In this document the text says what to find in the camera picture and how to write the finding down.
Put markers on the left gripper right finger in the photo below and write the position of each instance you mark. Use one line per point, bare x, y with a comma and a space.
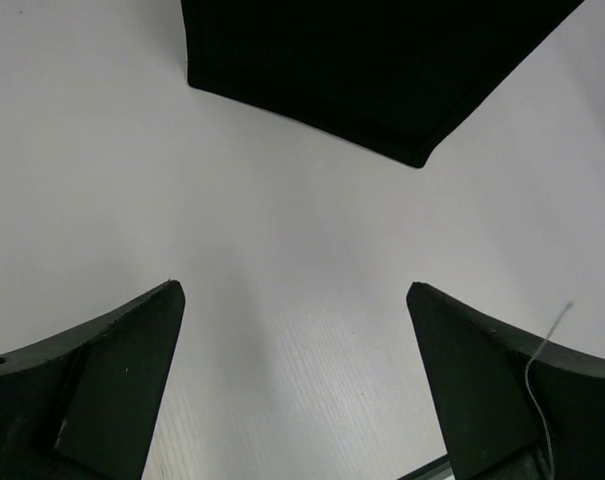
510, 405

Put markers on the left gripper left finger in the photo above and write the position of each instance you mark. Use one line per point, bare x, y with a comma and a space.
83, 404

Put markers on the black canvas bag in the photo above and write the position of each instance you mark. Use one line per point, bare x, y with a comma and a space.
395, 77

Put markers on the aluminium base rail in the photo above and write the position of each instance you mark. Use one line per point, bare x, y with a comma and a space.
438, 469

